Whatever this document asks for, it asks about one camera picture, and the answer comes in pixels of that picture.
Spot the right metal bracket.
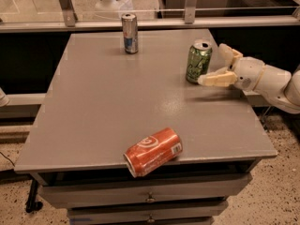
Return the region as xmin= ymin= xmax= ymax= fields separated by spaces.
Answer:
xmin=184 ymin=0 xmax=197 ymax=24

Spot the left metal bracket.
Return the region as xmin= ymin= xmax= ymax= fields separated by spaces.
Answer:
xmin=59 ymin=0 xmax=77 ymax=27

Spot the metal window rail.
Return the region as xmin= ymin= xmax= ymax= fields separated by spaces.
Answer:
xmin=0 ymin=15 xmax=300 ymax=34

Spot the silver blue energy drink can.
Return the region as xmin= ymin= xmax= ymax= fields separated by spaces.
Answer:
xmin=121 ymin=13 xmax=139 ymax=54

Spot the grey drawer cabinet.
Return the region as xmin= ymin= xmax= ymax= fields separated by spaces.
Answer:
xmin=15 ymin=30 xmax=276 ymax=225

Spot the drawer knob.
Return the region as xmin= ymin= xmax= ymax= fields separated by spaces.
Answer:
xmin=145 ymin=192 xmax=156 ymax=203
xmin=147 ymin=214 xmax=155 ymax=223

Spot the upper drawer knob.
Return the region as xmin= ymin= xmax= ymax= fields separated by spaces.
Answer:
xmin=145 ymin=192 xmax=156 ymax=203

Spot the orange soda can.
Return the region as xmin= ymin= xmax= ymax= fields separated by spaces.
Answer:
xmin=124 ymin=127 xmax=183 ymax=177

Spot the black caster leg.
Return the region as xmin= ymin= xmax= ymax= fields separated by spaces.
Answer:
xmin=25 ymin=179 xmax=43 ymax=213

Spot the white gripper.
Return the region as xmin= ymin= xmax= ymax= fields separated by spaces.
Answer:
xmin=198 ymin=43 xmax=264 ymax=91

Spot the metal bracket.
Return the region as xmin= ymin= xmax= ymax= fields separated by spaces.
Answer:
xmin=184 ymin=0 xmax=197 ymax=24
xmin=59 ymin=0 xmax=77 ymax=27

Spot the lower drawer knob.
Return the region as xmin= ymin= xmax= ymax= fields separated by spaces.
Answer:
xmin=147 ymin=214 xmax=155 ymax=223

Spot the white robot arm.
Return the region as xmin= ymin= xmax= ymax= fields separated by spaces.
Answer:
xmin=198 ymin=43 xmax=300 ymax=114

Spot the white pedestal base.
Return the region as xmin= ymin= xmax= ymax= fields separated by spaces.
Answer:
xmin=94 ymin=0 xmax=133 ymax=20

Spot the green soda can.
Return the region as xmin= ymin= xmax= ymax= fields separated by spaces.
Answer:
xmin=186 ymin=39 xmax=213 ymax=83

